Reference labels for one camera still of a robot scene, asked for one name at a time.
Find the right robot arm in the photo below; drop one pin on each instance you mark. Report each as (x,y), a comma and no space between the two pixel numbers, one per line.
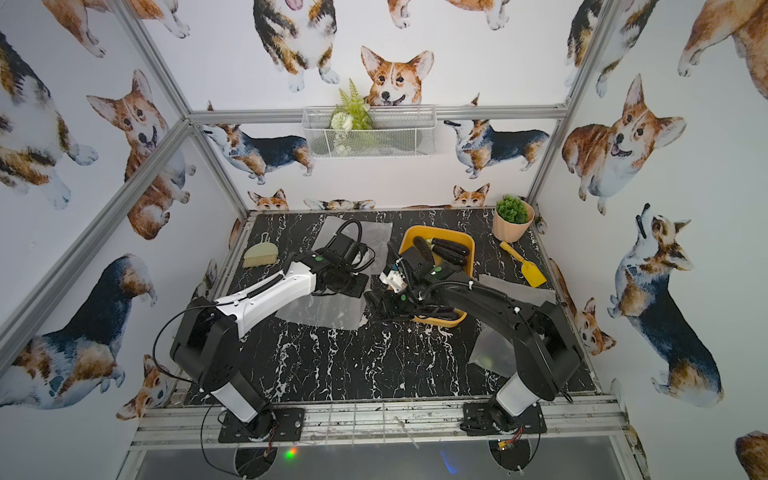
(546,350)

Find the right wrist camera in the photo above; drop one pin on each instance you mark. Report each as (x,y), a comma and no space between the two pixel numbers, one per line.
(394,280)

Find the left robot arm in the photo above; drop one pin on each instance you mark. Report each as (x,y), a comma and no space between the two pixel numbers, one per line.
(207,343)

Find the frosted zip-top bag left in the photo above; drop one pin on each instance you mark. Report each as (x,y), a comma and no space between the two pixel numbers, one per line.
(332,311)

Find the yellow plastic scoop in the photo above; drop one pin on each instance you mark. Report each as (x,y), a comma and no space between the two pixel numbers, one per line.
(532,274)

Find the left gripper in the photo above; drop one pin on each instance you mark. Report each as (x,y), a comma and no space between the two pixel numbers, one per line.
(350,282)

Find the white wire wall basket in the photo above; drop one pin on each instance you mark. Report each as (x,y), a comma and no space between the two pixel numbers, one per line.
(378,132)

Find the frosted zip-top bag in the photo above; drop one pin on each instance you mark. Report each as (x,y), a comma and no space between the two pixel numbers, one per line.
(375,235)
(491,351)
(332,311)

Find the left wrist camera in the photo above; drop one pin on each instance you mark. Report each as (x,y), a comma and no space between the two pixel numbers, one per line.
(343,249)

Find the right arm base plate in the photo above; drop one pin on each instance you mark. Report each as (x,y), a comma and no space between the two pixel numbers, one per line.
(489,418)

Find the artificial fern and flower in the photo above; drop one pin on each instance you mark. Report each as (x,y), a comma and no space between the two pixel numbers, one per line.
(351,123)

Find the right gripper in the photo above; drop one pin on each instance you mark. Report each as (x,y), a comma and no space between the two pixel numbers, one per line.
(392,310)

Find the yellow plastic tray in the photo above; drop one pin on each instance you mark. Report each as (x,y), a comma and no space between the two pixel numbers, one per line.
(451,271)

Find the aluminium frame post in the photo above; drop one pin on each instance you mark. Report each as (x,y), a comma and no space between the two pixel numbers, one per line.
(35,309)

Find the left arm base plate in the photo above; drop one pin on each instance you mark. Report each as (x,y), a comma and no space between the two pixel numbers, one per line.
(276,425)

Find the pink pot green plant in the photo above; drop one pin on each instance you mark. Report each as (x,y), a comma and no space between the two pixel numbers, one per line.
(512,218)

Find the frosted zip-top bag front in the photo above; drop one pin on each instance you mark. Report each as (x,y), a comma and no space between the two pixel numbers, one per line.
(491,351)

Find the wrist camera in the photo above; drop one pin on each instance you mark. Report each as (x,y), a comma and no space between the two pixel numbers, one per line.
(394,280)
(343,249)

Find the frosted zip-top bag rear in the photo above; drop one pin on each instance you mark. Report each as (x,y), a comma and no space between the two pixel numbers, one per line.
(375,235)

